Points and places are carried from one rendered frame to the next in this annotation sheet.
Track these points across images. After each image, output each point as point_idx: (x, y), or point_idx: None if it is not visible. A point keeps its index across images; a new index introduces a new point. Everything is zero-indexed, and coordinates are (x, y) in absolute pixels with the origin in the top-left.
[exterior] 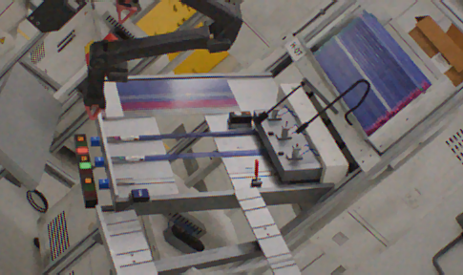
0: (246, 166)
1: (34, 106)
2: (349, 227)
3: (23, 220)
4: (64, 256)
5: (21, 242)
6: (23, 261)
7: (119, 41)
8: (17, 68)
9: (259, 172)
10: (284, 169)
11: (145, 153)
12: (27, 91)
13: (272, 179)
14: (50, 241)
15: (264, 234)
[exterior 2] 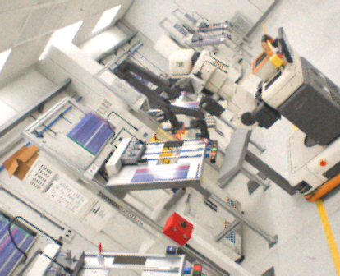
0: (153, 149)
1: (231, 156)
2: None
3: (249, 262)
4: None
5: (250, 247)
6: (250, 237)
7: (192, 109)
8: (237, 160)
9: (151, 148)
10: (144, 140)
11: (188, 152)
12: (233, 157)
13: (148, 146)
14: (234, 236)
15: (168, 121)
